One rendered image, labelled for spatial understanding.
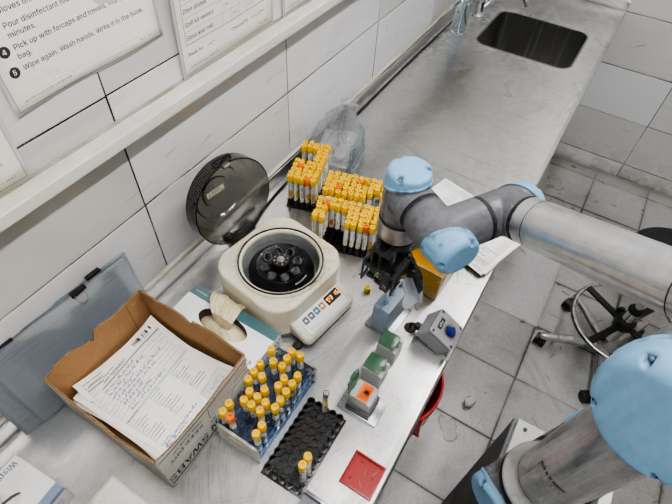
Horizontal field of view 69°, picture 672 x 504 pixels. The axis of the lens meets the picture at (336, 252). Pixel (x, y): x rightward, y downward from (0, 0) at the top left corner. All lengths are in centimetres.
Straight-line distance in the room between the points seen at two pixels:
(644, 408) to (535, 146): 139
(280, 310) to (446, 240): 46
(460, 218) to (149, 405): 69
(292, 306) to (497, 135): 103
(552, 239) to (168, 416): 75
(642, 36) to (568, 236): 236
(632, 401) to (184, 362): 83
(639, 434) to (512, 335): 186
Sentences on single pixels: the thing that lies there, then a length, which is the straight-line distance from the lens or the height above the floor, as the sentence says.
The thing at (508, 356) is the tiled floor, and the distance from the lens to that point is 228.
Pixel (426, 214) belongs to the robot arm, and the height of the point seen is 136.
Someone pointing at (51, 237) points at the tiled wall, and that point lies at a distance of 99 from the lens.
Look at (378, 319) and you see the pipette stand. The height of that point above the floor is 93.
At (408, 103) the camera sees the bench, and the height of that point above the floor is 87.
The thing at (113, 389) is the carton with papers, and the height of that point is 94.
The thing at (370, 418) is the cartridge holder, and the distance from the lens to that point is 106.
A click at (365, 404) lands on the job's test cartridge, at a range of 101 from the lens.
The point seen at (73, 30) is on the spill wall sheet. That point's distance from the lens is 89.
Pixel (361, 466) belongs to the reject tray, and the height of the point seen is 88.
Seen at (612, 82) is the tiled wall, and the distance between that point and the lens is 311.
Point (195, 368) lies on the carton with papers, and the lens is 107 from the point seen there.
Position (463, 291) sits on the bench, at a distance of 128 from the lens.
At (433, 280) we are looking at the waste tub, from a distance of 119.
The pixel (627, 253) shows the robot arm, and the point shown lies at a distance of 67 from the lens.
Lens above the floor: 187
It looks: 50 degrees down
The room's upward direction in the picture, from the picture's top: 4 degrees clockwise
